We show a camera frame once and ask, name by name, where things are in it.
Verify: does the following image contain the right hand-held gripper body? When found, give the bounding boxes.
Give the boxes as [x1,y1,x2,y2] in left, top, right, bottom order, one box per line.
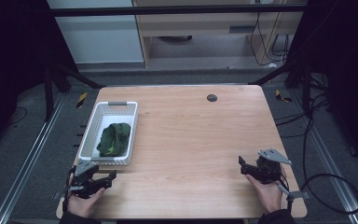
[249,147,311,202]

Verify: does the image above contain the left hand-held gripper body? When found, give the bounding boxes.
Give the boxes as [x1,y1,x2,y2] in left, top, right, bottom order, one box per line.
[53,160,107,200]

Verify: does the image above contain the person's left hand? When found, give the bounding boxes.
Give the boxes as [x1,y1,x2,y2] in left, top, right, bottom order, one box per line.
[66,173,106,218]

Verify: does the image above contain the person's right hand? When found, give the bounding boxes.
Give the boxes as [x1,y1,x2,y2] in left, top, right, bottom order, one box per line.
[245,165,289,216]

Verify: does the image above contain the green leafy vegetable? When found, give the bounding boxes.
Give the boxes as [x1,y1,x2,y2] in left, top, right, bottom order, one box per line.
[96,122,132,158]

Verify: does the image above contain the white plastic basket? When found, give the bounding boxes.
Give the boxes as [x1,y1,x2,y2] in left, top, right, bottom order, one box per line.
[77,101,139,166]

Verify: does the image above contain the yellow black striped tape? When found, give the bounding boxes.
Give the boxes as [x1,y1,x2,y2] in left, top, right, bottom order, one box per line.
[76,91,89,109]
[274,89,294,104]

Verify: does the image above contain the black curtain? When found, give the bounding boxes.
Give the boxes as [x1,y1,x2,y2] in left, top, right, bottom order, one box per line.
[0,0,79,157]
[285,0,358,174]

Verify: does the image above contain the white cabinet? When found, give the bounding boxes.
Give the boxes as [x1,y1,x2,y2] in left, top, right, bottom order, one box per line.
[46,0,145,65]

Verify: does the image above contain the light wooden desk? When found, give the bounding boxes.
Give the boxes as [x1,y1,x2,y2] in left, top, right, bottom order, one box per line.
[131,0,310,68]

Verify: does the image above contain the left hand-held gripper cable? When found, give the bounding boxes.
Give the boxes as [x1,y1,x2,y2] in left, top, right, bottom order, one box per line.
[62,165,77,214]

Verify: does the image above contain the hand-held gripper cable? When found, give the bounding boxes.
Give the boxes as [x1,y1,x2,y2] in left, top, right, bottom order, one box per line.
[62,165,77,214]
[276,173,294,213]

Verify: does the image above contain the long black floor cable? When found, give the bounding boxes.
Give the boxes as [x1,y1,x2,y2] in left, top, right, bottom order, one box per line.
[274,91,358,216]

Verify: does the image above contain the right hand-held gripper cable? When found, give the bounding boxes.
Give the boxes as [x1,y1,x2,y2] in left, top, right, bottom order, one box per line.
[276,173,294,213]

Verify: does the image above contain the aluminium floor rail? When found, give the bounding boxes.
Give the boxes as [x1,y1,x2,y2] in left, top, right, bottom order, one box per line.
[0,92,67,224]
[288,89,358,224]

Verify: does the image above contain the black metal frame stand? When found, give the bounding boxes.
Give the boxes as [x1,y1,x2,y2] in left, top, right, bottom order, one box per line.
[249,57,313,117]
[42,62,106,123]

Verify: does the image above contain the thin black floor cable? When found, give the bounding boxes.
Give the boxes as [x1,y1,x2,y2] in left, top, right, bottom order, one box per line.
[8,106,29,127]

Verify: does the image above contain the black hanging desk cables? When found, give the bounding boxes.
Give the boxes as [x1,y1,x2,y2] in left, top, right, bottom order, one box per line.
[249,11,291,67]

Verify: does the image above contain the black horizontal frame bar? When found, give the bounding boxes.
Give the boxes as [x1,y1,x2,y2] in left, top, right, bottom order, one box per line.
[48,4,310,18]

